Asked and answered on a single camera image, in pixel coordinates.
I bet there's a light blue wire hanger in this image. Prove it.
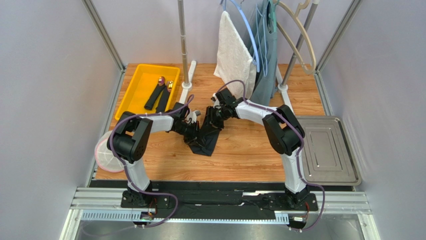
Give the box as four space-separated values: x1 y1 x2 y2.
256 5 268 77

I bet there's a yellow plastic bin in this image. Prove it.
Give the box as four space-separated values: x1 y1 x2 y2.
114 63 181 120

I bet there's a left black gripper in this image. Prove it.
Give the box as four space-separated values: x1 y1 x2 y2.
174 120 205 149

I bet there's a beige clothes hanger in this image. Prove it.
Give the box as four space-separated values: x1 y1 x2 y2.
273 0 317 75

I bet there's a rolled black napkin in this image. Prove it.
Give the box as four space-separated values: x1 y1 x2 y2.
156 81 174 113
144 76 166 110

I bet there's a green clothes hanger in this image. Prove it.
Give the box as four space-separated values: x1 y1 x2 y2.
267 0 278 34

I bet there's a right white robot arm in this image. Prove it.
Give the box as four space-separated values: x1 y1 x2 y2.
198 88 310 209

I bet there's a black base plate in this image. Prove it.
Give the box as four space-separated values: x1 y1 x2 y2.
89 179 354 221

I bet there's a rolled black napkin right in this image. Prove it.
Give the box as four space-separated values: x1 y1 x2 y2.
156 81 174 113

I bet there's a steel tray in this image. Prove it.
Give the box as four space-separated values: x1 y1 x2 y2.
298 115 362 186

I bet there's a left rack pole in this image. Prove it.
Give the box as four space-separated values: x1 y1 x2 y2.
177 0 188 70

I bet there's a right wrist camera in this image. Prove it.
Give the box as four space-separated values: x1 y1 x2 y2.
211 94 221 109

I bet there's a rack pole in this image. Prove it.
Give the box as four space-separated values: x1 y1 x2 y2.
283 0 320 83
177 0 188 70

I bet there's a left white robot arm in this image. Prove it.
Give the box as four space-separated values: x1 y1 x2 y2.
107 103 201 207

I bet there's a right rack pole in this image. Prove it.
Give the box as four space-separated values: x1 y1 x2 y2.
283 0 320 83

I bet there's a left white rack foot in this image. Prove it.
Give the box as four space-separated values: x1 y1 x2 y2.
178 60 197 104

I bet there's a white mesh bag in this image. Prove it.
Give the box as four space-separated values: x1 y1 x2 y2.
94 130 124 173

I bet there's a blue clothes hanger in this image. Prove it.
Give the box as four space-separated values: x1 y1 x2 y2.
219 0 260 73

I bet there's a teal grey shirt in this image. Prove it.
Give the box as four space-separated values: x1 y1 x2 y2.
250 0 278 106

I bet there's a black paper napkin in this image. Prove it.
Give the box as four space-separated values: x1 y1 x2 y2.
189 126 221 157

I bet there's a white towel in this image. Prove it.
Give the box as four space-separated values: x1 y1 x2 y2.
214 11 257 99

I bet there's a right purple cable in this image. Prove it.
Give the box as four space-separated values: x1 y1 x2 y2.
215 79 326 233

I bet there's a rolled black napkin left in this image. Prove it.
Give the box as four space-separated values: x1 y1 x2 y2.
144 76 166 110

